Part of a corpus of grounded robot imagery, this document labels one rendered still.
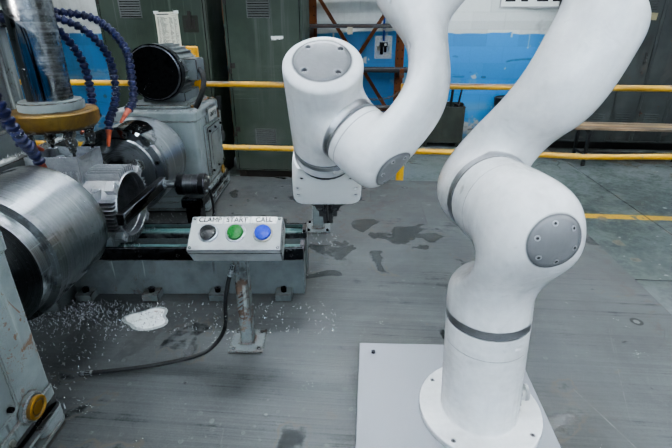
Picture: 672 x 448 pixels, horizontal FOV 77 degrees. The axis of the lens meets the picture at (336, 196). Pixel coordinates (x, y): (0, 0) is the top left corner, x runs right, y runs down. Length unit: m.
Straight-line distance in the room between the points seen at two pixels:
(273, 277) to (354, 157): 0.67
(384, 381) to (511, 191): 0.46
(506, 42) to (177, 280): 5.44
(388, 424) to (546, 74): 0.56
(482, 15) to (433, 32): 5.54
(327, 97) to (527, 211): 0.24
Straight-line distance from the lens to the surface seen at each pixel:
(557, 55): 0.57
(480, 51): 6.00
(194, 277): 1.11
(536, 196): 0.50
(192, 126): 1.50
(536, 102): 0.57
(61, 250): 0.87
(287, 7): 4.00
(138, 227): 1.19
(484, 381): 0.69
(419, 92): 0.43
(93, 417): 0.91
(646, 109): 6.36
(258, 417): 0.82
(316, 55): 0.45
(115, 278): 1.18
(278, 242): 0.78
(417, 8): 0.46
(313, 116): 0.45
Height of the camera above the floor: 1.41
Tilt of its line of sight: 22 degrees down
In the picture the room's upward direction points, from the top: straight up
